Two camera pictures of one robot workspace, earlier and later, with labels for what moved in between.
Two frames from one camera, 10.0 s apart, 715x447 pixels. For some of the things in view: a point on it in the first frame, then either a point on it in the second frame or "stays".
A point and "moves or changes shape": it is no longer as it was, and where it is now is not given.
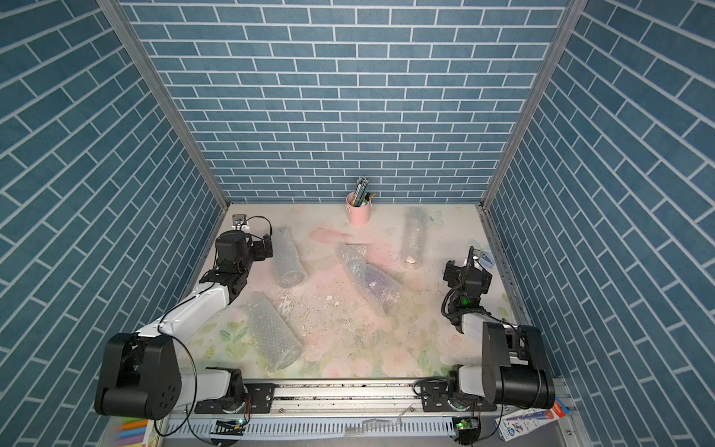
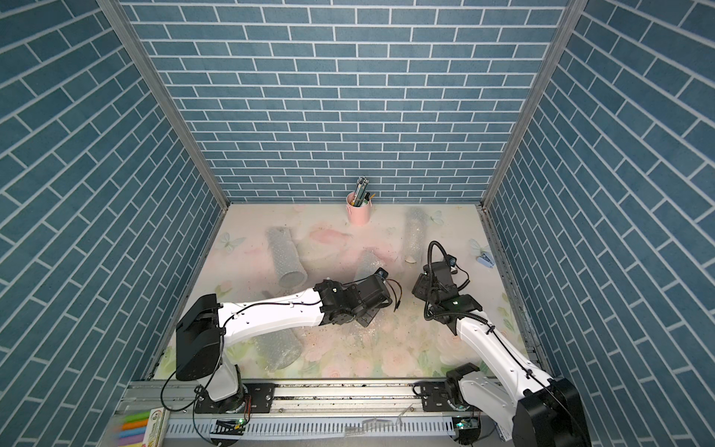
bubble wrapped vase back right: (415, 237) stays
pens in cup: (361, 198) stays
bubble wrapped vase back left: (290, 270) stays
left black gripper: (261, 253) → (366, 321)
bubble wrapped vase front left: (276, 345) stays
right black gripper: (453, 274) → (421, 285)
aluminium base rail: (349, 397) stays
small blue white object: (487, 261) stays
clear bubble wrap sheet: (375, 281) moves or changes shape
